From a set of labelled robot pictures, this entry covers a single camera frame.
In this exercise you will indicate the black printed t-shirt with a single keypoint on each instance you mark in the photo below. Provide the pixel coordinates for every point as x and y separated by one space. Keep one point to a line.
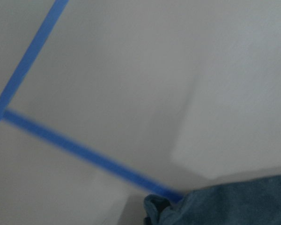
253 202

